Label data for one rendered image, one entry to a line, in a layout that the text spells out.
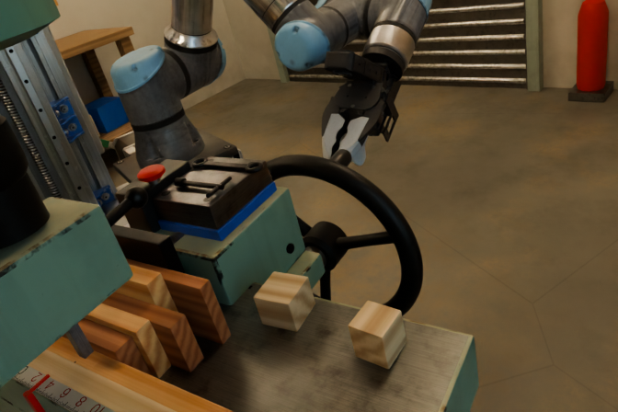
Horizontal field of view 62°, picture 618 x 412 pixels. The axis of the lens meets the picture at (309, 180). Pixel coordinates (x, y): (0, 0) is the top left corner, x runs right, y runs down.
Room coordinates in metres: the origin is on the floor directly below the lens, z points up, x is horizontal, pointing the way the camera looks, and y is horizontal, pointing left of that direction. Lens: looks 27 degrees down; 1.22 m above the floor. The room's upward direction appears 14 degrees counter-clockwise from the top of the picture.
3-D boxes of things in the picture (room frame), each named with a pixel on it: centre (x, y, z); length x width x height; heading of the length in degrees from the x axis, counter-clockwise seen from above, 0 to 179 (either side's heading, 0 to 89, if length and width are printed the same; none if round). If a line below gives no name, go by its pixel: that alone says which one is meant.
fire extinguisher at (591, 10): (2.54, -1.63, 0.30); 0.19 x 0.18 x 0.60; 134
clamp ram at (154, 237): (0.45, 0.16, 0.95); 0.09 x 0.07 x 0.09; 52
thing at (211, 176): (0.51, 0.12, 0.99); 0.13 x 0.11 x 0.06; 52
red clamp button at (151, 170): (0.51, 0.16, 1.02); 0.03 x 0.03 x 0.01
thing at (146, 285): (0.43, 0.22, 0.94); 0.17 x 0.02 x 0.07; 52
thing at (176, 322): (0.41, 0.23, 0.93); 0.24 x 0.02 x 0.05; 52
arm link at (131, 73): (1.09, 0.28, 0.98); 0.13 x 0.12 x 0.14; 141
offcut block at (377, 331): (0.30, -0.02, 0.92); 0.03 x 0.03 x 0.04; 47
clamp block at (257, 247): (0.50, 0.12, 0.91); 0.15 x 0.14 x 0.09; 52
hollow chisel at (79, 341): (0.33, 0.21, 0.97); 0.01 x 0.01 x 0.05; 52
